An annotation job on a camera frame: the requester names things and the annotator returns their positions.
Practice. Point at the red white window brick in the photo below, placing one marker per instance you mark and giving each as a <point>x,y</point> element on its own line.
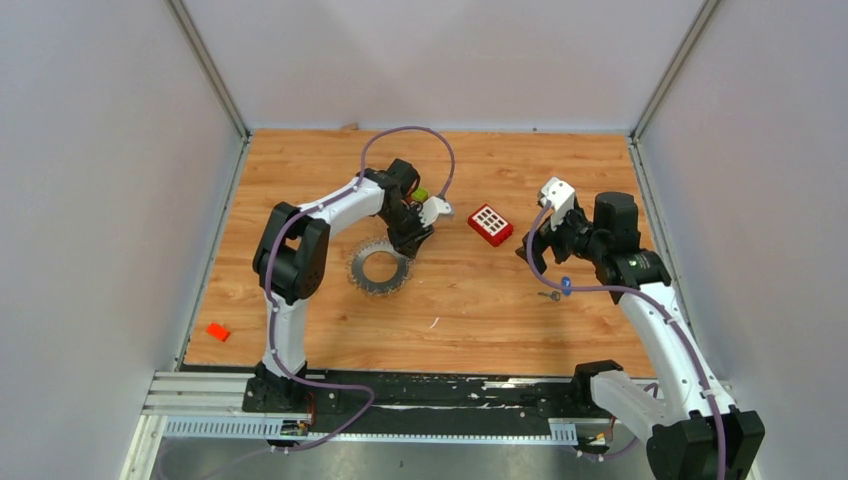
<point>490,225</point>

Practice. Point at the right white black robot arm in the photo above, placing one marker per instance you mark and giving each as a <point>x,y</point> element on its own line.
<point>694,428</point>

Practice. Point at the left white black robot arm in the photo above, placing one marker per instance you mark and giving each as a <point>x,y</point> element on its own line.
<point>291,260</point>

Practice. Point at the red brick near edge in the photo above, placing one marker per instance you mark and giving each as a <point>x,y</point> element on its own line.
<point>217,331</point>

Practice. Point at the toy brick car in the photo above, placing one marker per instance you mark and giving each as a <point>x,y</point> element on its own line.
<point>420,195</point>

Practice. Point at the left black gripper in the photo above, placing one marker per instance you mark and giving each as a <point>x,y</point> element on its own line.
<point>410,244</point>

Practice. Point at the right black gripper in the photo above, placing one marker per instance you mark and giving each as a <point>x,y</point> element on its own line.
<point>540,241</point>

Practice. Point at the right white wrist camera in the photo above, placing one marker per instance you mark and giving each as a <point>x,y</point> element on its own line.
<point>559,197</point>

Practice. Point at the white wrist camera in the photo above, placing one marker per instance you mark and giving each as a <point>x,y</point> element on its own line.
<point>559,197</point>
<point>433,209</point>

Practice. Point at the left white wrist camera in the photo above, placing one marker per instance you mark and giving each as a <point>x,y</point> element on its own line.
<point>433,209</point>

